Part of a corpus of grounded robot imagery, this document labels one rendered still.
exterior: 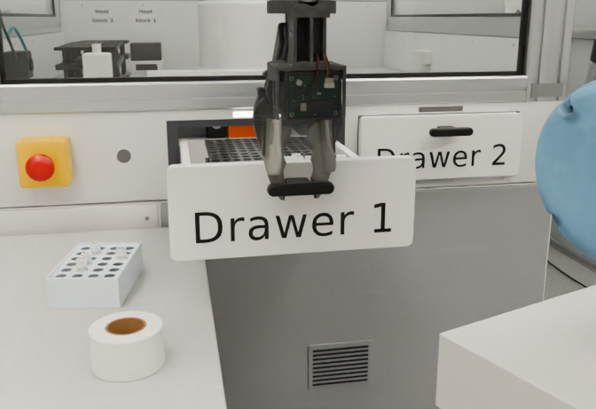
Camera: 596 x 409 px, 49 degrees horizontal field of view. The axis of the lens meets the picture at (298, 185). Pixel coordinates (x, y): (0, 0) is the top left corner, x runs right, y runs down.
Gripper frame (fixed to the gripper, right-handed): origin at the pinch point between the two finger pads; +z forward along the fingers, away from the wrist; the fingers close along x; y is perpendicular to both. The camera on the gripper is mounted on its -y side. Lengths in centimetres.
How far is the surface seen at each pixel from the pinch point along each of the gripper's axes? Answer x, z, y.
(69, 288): -26.1, 11.9, -3.6
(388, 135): 21.8, 0.9, -33.3
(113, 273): -21.2, 10.9, -4.8
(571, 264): 161, 91, -182
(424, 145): 28.2, 2.9, -33.3
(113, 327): -20.2, 11.0, 9.4
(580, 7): 168, -22, -205
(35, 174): -33.4, 3.7, -27.9
